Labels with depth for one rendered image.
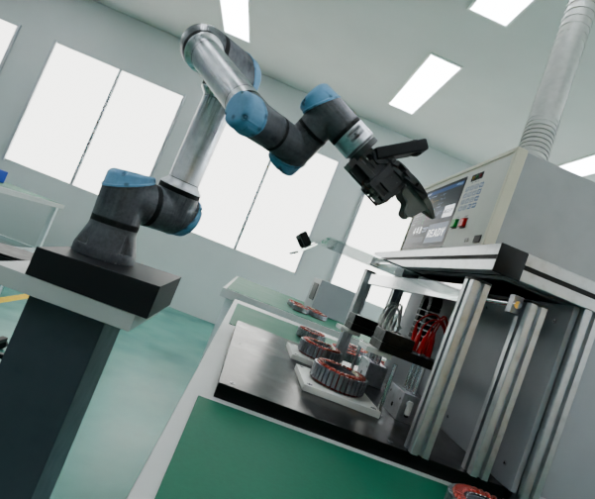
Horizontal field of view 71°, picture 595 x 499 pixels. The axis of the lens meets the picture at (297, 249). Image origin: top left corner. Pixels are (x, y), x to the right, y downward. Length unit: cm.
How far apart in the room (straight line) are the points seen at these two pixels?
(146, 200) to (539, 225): 87
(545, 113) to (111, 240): 225
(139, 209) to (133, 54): 530
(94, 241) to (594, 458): 106
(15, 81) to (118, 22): 149
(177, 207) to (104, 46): 541
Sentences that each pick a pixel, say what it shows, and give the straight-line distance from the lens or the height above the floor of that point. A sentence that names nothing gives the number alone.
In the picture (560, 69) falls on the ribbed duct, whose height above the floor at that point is 252.
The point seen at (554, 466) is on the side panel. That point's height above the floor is 83.
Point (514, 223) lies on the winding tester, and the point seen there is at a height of 119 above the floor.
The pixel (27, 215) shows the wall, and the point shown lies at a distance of 625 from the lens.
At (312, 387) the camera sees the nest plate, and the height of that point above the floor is 78.
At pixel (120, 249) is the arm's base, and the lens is 110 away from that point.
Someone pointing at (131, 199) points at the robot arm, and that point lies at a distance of 110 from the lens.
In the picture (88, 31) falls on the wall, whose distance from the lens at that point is 663.
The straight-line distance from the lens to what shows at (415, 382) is 89.
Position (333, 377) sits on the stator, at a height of 80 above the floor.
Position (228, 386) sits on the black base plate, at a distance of 65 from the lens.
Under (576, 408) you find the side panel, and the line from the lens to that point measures 82.
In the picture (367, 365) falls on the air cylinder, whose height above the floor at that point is 81.
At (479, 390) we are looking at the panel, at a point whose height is 88.
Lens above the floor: 95
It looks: 4 degrees up
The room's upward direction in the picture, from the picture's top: 22 degrees clockwise
